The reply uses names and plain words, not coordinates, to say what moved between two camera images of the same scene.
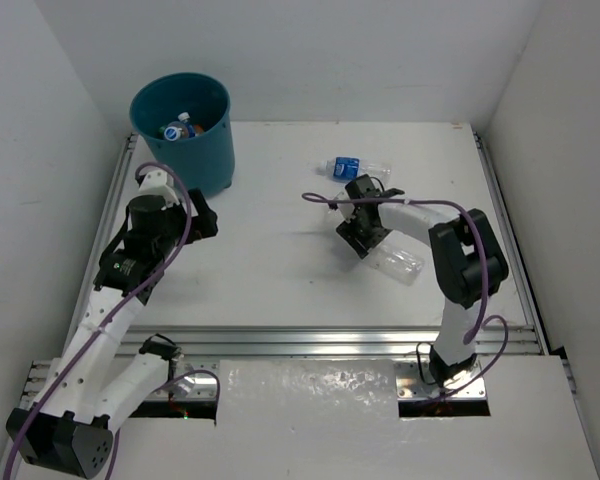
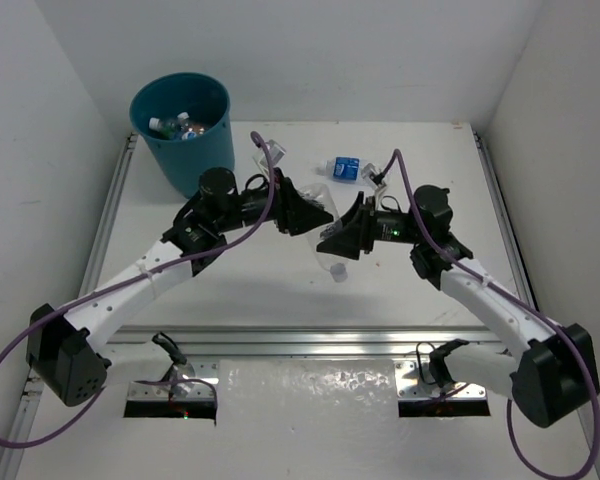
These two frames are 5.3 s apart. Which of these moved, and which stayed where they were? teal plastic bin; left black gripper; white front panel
Moved: left black gripper
Stayed: teal plastic bin; white front panel
